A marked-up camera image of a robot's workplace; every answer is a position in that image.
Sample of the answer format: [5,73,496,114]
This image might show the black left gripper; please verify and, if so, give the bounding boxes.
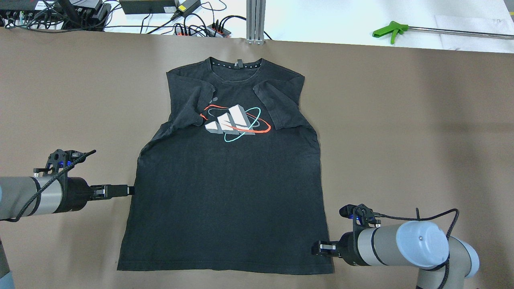
[62,177,135,212]

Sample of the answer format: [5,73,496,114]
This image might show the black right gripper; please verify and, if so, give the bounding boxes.
[312,232,364,267]

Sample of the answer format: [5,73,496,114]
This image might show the black printed t-shirt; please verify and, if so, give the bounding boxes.
[117,57,334,275]

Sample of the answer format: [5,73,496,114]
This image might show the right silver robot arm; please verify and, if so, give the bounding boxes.
[311,221,480,289]

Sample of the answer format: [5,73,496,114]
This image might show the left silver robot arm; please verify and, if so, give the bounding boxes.
[0,176,134,221]

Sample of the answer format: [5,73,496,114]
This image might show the long black device box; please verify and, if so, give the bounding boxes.
[119,0,179,15]

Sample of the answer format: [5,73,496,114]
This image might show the grey orange USB hub near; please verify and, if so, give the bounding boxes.
[170,24,207,37]

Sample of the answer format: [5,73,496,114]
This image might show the grey orange usb hub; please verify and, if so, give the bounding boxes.
[170,24,207,37]
[207,21,232,38]

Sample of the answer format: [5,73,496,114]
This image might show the grey orange USB hub far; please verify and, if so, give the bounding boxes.
[207,21,232,38]

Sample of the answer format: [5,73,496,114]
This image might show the black power adapter brick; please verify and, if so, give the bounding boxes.
[177,0,201,15]

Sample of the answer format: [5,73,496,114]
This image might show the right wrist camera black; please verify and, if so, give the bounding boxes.
[339,204,381,229]

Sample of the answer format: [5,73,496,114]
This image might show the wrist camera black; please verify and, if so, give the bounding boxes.
[339,204,381,229]
[33,149,97,177]

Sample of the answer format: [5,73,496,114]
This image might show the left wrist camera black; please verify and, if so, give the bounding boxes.
[33,149,97,177]

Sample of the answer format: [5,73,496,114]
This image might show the aluminium frame post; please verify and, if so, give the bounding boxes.
[246,0,266,45]

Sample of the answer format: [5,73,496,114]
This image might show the green handled reach grabber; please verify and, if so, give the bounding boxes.
[371,21,514,44]

